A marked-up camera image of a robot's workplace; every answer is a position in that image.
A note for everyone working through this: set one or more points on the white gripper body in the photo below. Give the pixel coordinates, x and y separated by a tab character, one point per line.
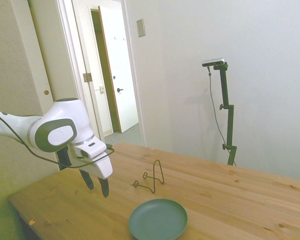
103	167

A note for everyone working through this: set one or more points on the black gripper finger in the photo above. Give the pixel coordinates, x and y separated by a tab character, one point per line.
105	187
88	180

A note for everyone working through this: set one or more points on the teal round plate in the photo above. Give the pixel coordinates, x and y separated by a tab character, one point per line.
158	220

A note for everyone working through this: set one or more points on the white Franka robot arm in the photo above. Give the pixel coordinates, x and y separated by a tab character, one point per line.
57	120

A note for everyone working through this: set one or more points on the metal door strike plate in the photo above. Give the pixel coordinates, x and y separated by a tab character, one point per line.
101	88

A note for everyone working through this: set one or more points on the metal door hinge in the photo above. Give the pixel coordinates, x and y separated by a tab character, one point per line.
87	77

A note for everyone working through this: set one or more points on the small brass knob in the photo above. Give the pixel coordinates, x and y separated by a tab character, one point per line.
46	92

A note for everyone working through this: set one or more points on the white door with wooden edge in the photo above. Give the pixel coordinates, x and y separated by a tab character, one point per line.
120	62

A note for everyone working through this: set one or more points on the cream folding closet door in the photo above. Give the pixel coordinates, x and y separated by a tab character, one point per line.
20	50

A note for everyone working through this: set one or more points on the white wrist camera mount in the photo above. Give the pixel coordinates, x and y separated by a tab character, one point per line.
93	150

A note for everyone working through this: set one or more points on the white door frame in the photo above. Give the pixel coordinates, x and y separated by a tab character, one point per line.
75	50

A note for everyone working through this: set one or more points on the grey blank wall plate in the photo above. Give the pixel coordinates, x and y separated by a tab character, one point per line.
140	28

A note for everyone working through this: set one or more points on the black articulated camera stand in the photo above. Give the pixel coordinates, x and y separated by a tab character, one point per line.
225	87

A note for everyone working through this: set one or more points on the grey stereo camera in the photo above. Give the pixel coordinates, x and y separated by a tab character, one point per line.
213	62

